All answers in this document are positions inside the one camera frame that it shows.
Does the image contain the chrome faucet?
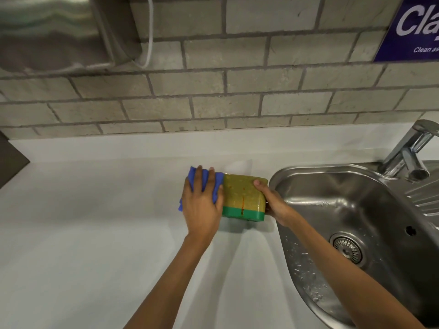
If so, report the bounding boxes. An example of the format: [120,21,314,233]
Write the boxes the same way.
[377,119,439,183]

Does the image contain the person's right forearm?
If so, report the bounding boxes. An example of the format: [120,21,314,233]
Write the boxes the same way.
[283,212,427,329]

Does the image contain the person's right hand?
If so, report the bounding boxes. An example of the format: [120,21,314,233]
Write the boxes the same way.
[253,179,298,227]

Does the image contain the stainless steel sink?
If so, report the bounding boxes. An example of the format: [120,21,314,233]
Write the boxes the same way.
[268,160,439,329]

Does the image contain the food container with green lid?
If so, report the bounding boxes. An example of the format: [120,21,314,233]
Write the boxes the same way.
[221,173,269,223]

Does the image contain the person's left hand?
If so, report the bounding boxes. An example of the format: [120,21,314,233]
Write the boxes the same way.
[181,165,224,241]

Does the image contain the sink drain strainer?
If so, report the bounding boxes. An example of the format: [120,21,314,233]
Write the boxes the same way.
[329,232,366,268]

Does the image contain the blue wall sign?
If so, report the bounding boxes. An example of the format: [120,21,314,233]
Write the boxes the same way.
[373,0,439,63]

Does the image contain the dark appliance corner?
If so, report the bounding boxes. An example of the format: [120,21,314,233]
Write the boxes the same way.
[0,131,31,189]

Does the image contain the blue cleaning cloth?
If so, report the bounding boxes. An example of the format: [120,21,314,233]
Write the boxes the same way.
[178,166,225,212]

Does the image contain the stainless steel wall dispenser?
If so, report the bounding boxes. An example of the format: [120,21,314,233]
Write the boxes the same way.
[0,0,143,76]

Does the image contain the white cable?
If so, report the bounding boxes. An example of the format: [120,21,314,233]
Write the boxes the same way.
[134,0,154,69]

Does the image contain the person's left forearm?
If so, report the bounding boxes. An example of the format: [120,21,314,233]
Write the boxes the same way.
[123,235,215,329]

